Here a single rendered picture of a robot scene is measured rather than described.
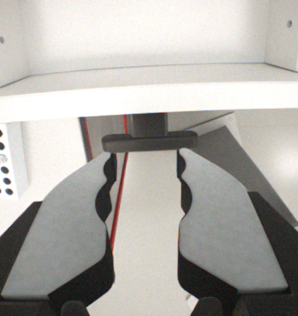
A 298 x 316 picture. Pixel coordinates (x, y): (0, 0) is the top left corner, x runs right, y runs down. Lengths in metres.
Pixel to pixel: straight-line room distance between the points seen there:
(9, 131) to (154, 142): 0.23
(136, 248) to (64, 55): 1.49
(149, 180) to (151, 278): 0.85
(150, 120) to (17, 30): 0.15
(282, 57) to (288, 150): 1.19
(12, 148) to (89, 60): 0.18
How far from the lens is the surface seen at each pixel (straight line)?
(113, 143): 0.18
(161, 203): 1.39
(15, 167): 0.38
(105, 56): 0.24
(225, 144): 1.03
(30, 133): 0.38
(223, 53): 0.25
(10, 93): 0.18
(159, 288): 2.01
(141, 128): 0.18
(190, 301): 0.65
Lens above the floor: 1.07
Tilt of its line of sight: 62 degrees down
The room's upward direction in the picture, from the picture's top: 179 degrees clockwise
